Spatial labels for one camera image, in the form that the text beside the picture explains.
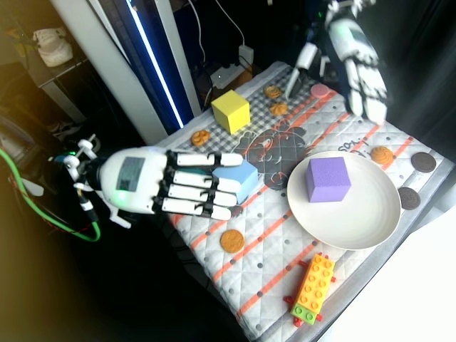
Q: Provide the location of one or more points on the grey quilt with bear print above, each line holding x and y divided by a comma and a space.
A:
278, 249

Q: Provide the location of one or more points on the chocolate sandwich cookie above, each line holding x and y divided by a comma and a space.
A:
423, 162
409, 198

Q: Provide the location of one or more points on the flat round orange biscuit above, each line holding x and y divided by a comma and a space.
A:
232, 241

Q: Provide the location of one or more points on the white power strip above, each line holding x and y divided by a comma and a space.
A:
224, 76

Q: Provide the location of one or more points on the flower shaped butter cookie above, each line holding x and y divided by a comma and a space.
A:
279, 108

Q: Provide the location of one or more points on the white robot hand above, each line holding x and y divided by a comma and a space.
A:
132, 178
351, 39

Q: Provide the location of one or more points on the orange swirl cookie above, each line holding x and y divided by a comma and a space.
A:
382, 155

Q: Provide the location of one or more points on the pink round cookie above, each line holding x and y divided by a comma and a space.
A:
319, 90

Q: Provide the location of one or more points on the dark curtain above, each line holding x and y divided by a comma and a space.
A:
420, 71

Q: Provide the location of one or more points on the purple foam cube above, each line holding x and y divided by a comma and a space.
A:
327, 180

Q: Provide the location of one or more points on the white round plate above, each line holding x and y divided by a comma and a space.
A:
360, 221

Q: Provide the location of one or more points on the yellow foam cube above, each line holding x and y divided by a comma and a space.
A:
229, 110

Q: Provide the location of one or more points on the blue foam cube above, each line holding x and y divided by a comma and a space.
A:
247, 181

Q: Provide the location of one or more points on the white plug adapter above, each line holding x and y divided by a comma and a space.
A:
246, 55

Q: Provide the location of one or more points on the white pillar with light strip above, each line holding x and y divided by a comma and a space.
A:
107, 71

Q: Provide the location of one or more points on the orange green red brick train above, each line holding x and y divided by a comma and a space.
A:
315, 288

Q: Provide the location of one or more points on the metal shelf rack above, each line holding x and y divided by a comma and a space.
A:
60, 76

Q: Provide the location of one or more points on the pretzel shaped cookie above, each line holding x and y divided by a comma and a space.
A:
201, 138

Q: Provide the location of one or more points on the white shoe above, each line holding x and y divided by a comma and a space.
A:
53, 48

